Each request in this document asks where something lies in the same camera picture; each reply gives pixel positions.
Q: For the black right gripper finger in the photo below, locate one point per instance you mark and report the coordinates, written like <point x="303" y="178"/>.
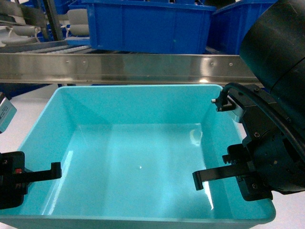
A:
<point x="217" y="173"/>

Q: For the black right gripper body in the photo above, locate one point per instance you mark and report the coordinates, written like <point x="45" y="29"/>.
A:
<point x="269" y="148"/>

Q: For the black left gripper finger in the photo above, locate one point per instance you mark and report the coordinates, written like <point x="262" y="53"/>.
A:
<point x="54" y="172"/>

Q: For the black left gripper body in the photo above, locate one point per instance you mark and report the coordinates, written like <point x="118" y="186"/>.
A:
<point x="12" y="191"/>

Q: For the teal plastic bin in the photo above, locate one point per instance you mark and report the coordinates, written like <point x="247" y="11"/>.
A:
<point x="127" y="155"/>

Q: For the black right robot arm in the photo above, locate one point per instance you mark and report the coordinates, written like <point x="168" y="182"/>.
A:
<point x="274" y="50"/>

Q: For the large blue bin right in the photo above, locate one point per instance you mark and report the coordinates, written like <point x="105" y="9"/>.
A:
<point x="230" y="24"/>

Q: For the large blue bin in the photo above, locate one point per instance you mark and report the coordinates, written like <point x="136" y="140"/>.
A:
<point x="148" y="26"/>
<point x="230" y="24"/>

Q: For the large blue bin left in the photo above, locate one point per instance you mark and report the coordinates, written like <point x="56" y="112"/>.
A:
<point x="148" y="26"/>

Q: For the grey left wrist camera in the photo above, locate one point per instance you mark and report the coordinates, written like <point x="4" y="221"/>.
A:
<point x="7" y="112"/>

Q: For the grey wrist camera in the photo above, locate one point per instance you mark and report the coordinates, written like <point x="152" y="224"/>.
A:
<point x="7" y="112"/>
<point x="225" y="103"/>

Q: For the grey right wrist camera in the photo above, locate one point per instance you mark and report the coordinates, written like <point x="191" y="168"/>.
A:
<point x="225" y="103"/>

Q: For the stainless steel shelf rail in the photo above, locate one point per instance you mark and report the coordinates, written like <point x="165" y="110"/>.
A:
<point x="124" y="69"/>

